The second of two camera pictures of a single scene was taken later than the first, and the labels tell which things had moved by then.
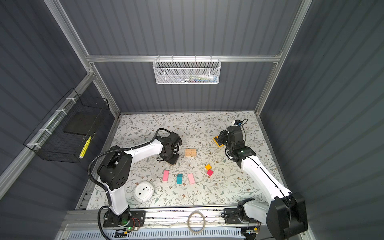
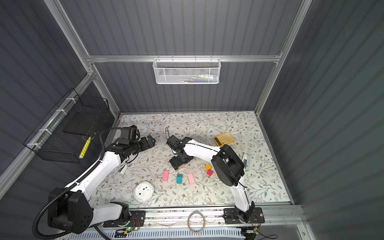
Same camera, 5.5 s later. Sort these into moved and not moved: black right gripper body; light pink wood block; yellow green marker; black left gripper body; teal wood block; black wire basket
Moved: black right gripper body; black left gripper body
Not moved: yellow green marker; black wire basket; light pink wood block; teal wood block
